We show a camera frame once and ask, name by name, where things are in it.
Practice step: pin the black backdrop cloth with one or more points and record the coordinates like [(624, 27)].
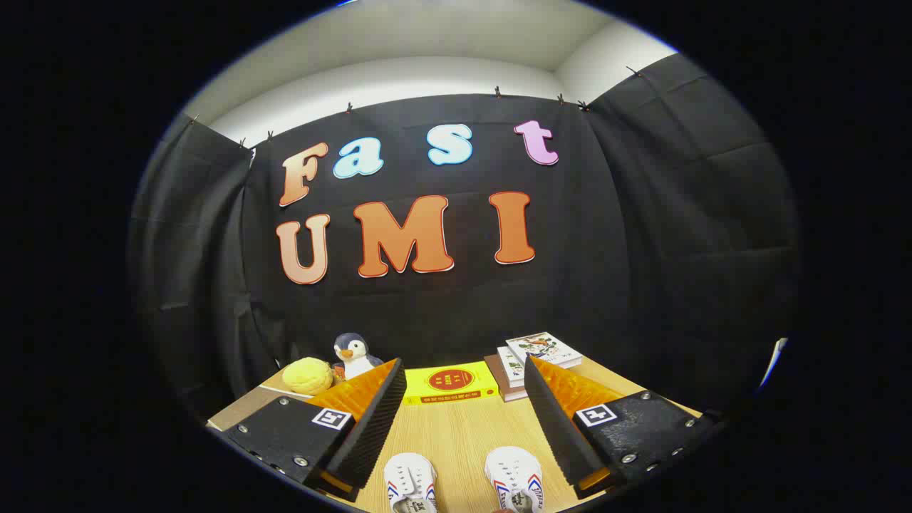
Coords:
[(605, 235)]

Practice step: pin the yellow round plush toy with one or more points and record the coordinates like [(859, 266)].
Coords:
[(306, 375)]

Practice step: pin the beige fabric storage box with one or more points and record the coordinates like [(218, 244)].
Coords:
[(239, 410)]

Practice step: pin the white cover book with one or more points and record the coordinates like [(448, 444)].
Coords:
[(511, 367)]

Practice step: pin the yellow book with red circle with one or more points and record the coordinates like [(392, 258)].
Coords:
[(449, 385)]

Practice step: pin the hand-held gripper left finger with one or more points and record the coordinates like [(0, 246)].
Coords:
[(370, 427)]

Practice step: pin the floral cover book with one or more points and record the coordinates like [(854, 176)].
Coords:
[(545, 349)]

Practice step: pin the penguin plush toy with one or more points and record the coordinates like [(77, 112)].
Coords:
[(354, 360)]

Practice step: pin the white canvas shoe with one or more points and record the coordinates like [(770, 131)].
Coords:
[(514, 477), (410, 484)]

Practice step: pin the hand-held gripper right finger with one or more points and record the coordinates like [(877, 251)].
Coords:
[(556, 427)]

